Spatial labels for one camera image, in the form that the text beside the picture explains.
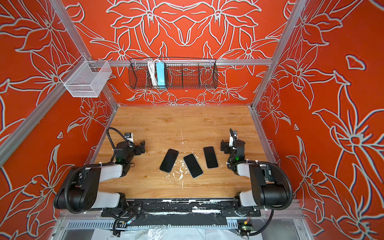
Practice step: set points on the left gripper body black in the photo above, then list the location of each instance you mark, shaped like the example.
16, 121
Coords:
137, 147

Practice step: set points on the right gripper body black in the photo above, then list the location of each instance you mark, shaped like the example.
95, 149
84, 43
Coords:
227, 147

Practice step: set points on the phone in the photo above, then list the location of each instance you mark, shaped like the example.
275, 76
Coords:
211, 158

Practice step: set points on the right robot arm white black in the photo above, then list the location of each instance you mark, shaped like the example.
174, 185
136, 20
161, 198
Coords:
270, 186

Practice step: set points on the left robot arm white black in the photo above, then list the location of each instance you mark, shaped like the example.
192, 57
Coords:
80, 190

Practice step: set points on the left black smartphone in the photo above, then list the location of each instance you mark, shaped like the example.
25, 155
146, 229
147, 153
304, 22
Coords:
169, 160

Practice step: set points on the black smartphone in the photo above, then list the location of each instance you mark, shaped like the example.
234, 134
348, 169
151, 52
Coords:
169, 160
193, 165

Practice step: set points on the middle black smartphone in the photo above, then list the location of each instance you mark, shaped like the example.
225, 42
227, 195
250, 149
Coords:
193, 165

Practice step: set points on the blue box in basket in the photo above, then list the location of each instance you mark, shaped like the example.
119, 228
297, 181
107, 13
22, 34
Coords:
160, 68

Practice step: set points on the small green circuit board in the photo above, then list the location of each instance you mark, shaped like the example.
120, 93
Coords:
245, 228

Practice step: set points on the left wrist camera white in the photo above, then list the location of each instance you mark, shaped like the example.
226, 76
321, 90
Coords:
129, 137

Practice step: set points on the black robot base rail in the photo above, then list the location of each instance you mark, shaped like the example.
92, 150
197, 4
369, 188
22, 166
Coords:
182, 212

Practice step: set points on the black wire wall basket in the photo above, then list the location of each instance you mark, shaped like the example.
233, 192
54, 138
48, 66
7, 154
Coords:
180, 74

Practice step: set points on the white mesh wall basket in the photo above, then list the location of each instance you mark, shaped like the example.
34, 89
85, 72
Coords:
86, 81

